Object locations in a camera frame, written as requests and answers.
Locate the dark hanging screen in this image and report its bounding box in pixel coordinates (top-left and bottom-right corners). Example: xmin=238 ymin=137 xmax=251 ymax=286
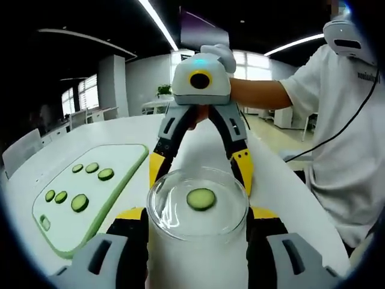
xmin=179 ymin=5 xmax=230 ymax=52

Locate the white office chair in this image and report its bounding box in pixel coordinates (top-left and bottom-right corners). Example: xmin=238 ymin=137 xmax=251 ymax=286
xmin=69 ymin=110 xmax=88 ymax=129

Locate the white green-edged cutting board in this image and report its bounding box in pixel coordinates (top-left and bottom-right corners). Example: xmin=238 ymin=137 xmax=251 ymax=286
xmin=31 ymin=143 xmax=150 ymax=260

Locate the large window with blinds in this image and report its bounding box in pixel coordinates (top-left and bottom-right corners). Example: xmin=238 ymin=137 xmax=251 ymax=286
xmin=77 ymin=73 xmax=100 ymax=111

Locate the white chest-worn device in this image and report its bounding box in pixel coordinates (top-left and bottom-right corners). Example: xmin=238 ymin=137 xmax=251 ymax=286
xmin=323 ymin=17 xmax=377 ymax=66

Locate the black device cable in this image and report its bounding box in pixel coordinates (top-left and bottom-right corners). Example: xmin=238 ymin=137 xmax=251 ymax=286
xmin=284 ymin=70 xmax=380 ymax=163

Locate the green potted plant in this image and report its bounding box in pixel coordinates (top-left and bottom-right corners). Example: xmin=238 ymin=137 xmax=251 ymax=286
xmin=156 ymin=84 xmax=173 ymax=99

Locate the clear glass bowl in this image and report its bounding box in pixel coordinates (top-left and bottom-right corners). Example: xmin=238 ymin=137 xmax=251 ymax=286
xmin=146 ymin=166 xmax=250 ymax=238

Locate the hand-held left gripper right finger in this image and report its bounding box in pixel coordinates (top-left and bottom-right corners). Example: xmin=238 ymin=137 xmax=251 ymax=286
xmin=245 ymin=206 xmax=342 ymax=289

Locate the bright wide window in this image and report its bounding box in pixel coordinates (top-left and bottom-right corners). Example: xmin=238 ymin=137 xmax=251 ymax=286
xmin=233 ymin=50 xmax=300 ymax=82

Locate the round green cucumber slice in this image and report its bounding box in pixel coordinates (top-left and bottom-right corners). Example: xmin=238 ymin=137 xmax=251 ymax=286
xmin=186 ymin=188 xmax=217 ymax=211

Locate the long ceiling light strip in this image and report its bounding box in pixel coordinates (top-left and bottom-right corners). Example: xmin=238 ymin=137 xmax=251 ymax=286
xmin=138 ymin=0 xmax=180 ymax=51

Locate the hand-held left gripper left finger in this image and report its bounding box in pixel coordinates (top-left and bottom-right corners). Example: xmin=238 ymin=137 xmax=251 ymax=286
xmin=49 ymin=207 xmax=150 ymax=289

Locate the white cabinet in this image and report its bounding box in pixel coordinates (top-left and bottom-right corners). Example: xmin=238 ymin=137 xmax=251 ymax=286
xmin=273 ymin=107 xmax=294 ymax=130

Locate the person's right hand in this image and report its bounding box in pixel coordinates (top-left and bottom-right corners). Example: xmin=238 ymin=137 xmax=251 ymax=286
xmin=186 ymin=105 xmax=211 ymax=131

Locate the white desk partition panel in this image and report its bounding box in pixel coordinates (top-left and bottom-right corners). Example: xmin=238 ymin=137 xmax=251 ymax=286
xmin=1 ymin=128 xmax=43 ymax=179

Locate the group of cucumber slices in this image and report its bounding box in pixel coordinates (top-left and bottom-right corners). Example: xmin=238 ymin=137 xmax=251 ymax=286
xmin=44 ymin=162 xmax=115 ymax=214

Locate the white office desk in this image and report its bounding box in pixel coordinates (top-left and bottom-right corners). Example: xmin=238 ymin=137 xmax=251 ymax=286
xmin=87 ymin=107 xmax=130 ymax=124

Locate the person in white shirt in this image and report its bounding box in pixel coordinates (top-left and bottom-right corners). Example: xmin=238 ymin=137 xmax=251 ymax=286
xmin=278 ymin=45 xmax=384 ymax=250

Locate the white side table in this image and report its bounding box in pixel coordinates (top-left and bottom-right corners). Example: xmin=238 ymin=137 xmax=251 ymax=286
xmin=140 ymin=96 xmax=175 ymax=116

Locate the small window with blinds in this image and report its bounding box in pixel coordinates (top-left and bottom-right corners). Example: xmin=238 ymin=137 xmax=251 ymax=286
xmin=61 ymin=87 xmax=76 ymax=117

